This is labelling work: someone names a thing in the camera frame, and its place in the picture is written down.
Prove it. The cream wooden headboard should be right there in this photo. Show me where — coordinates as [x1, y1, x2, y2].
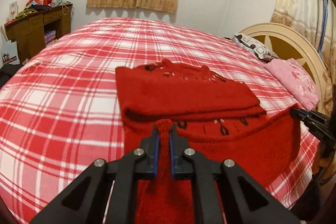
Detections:
[240, 23, 327, 114]

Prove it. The grey patterned pillow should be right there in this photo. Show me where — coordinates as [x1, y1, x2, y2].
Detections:
[234, 34, 280, 63]

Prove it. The beige side curtain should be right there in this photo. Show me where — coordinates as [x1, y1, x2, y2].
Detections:
[270, 0, 335, 67]

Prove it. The dark wooden desk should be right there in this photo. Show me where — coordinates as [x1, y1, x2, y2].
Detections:
[5, 3, 73, 62]

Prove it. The red plaid bed sheet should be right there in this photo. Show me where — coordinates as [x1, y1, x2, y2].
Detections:
[1, 18, 318, 223]

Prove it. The white paper bag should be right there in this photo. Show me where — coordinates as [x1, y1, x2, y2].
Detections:
[1, 26, 21, 65]

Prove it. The red knit sweater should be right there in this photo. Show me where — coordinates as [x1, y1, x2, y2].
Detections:
[116, 59, 301, 223]

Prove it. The white card on desk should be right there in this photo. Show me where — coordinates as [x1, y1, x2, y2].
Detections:
[9, 1, 18, 21]

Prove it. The pink floral folded quilt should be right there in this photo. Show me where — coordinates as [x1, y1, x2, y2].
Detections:
[264, 58, 320, 110]

